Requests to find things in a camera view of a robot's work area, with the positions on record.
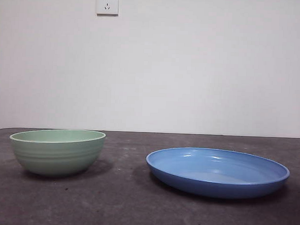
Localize green ribbed bowl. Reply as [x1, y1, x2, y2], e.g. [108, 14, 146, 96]
[8, 127, 107, 179]

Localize white wall socket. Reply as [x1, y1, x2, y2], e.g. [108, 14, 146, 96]
[96, 0, 119, 18]

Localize blue round plate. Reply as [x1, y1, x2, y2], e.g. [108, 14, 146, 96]
[144, 145, 292, 202]

